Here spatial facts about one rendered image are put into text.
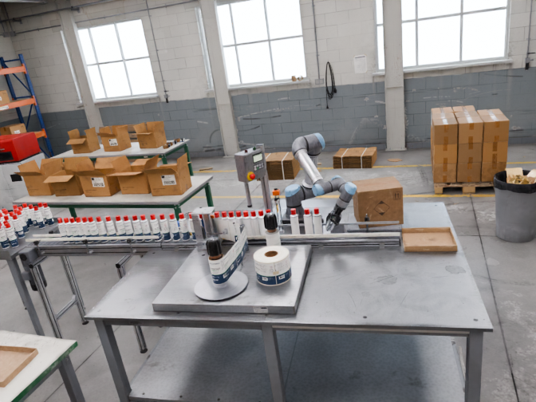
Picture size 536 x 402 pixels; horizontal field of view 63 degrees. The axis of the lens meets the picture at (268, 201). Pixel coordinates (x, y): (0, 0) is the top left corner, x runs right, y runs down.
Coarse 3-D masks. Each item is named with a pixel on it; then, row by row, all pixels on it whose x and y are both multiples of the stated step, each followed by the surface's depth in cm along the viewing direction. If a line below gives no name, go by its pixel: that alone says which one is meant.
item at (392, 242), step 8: (376, 232) 284; (384, 232) 283; (392, 232) 281; (312, 240) 286; (320, 240) 284; (328, 240) 283; (336, 240) 281; (344, 240) 280; (352, 240) 279; (360, 240) 277; (368, 240) 276; (376, 240) 275; (384, 240) 274; (392, 240) 272; (168, 248) 312; (184, 248) 309; (192, 248) 308
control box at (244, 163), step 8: (240, 152) 285; (248, 152) 283; (256, 152) 285; (240, 160) 282; (248, 160) 281; (240, 168) 285; (248, 168) 282; (264, 168) 292; (240, 176) 288; (248, 176) 284; (256, 176) 288
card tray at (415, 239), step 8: (408, 232) 287; (416, 232) 286; (424, 232) 285; (432, 232) 284; (440, 232) 282; (448, 232) 281; (408, 240) 278; (416, 240) 276; (424, 240) 275; (432, 240) 274; (440, 240) 272; (448, 240) 271; (408, 248) 264; (416, 248) 263; (424, 248) 262; (432, 248) 261; (440, 248) 260; (448, 248) 258; (456, 248) 257
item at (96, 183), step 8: (88, 160) 488; (96, 160) 498; (104, 160) 494; (80, 168) 474; (88, 168) 486; (96, 168) 495; (104, 168) 491; (112, 168) 488; (80, 176) 471; (88, 176) 469; (96, 176) 466; (104, 176) 463; (112, 176) 472; (88, 184) 473; (96, 184) 470; (104, 184) 467; (112, 184) 474; (88, 192) 477; (96, 192) 474; (104, 192) 471; (112, 192) 473
